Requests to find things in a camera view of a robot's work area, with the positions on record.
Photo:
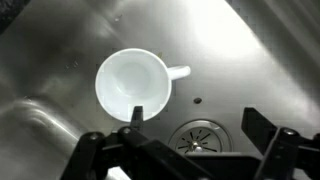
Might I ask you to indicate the metal sink drain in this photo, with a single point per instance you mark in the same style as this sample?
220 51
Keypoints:
200 136

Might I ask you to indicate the stainless steel sink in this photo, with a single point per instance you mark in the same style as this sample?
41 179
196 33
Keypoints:
250 66

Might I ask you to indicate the white ceramic mug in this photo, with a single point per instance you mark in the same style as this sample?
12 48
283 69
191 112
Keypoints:
133 80

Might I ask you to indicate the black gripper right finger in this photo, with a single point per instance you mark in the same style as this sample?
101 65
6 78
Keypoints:
256 123

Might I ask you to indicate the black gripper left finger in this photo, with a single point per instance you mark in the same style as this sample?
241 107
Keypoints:
136 116

